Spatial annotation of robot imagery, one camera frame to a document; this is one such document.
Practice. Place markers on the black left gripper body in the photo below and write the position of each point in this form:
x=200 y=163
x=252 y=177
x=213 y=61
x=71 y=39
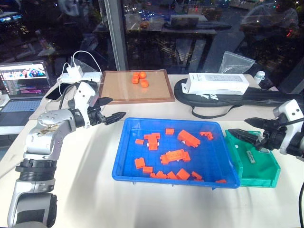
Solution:
x=96 y=117

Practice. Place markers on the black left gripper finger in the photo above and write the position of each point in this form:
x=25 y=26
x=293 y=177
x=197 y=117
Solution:
x=104 y=101
x=115 y=117

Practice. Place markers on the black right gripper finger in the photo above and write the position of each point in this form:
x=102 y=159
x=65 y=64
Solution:
x=244 y=136
x=257 y=123

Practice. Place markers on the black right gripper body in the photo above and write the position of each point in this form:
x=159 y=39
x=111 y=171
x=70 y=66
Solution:
x=275 y=135

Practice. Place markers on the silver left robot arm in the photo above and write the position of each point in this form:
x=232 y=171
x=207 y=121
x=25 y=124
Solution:
x=38 y=147

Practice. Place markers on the green plastic tray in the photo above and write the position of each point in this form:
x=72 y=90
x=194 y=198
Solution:
x=261 y=171

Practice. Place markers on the long white device box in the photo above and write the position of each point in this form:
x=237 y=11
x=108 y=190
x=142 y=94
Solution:
x=217 y=83

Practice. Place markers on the small grey part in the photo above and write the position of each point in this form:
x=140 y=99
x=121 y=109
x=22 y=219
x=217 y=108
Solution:
x=250 y=156

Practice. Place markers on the wooden framed board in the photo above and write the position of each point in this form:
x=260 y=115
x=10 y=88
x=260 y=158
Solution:
x=123 y=90

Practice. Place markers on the black bag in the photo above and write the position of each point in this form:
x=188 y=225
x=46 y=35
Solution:
x=261 y=98

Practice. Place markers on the white power strip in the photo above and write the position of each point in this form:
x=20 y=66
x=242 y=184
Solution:
x=91 y=76

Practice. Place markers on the small orange block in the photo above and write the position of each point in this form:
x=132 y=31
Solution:
x=139 y=141
x=147 y=169
x=169 y=131

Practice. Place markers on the orange L-shaped plastic bracket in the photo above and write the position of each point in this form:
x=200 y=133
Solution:
x=207 y=135

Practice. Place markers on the orange piece stack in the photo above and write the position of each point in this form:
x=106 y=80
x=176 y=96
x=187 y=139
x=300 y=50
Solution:
x=135 y=78

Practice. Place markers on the white charger plug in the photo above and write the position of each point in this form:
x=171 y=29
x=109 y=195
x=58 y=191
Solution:
x=74 y=72

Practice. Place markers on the blue plastic tray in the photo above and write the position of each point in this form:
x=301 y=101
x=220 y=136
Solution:
x=209 y=161

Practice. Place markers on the round orange piece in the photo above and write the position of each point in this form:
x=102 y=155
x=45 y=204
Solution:
x=142 y=75
x=144 y=83

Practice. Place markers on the orange T-shaped plastic part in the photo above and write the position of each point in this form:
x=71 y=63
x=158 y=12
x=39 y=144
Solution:
x=152 y=140

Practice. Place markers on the small white bottle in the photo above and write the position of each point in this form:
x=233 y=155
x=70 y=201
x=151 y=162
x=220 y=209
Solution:
x=259 y=77

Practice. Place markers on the black smartphone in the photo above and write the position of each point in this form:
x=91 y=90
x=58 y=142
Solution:
x=54 y=93

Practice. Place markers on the square orange block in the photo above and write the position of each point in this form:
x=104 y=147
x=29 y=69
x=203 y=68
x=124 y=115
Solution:
x=139 y=163

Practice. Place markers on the orange plastic motor housing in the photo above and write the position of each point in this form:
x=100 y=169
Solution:
x=188 y=139

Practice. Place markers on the clear plastic zip bag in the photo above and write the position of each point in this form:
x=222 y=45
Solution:
x=235 y=63

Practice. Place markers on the orange plastic chassis part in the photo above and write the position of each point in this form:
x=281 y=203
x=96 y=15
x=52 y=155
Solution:
x=174 y=156

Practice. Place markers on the thick orange block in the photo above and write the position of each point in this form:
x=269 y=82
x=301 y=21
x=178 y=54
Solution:
x=183 y=174

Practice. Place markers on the open laptop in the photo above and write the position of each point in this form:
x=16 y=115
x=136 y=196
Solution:
x=21 y=95

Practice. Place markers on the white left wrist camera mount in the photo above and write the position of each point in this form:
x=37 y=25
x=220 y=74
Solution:
x=84 y=93

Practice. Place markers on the grey window frame post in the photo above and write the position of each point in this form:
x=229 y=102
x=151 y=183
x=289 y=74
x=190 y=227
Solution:
x=116 y=35

